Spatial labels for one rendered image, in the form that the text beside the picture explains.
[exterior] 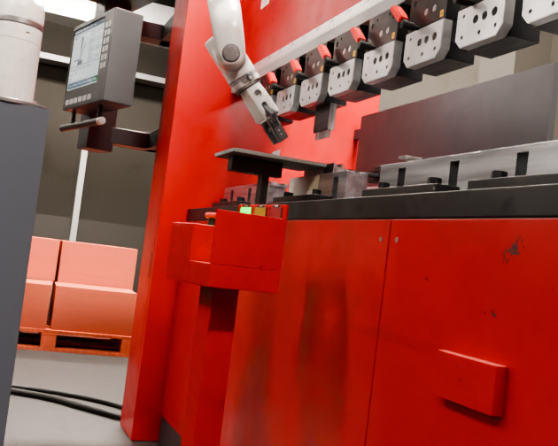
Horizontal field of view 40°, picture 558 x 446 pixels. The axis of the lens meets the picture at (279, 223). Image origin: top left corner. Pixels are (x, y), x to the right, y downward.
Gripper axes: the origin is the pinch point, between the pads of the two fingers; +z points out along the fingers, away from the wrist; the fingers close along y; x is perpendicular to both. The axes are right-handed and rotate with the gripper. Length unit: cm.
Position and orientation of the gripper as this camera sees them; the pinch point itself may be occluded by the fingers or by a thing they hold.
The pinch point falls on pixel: (277, 135)
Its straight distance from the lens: 212.9
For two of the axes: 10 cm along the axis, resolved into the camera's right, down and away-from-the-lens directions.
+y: -2.4, 0.1, 9.7
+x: -8.2, 5.3, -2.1
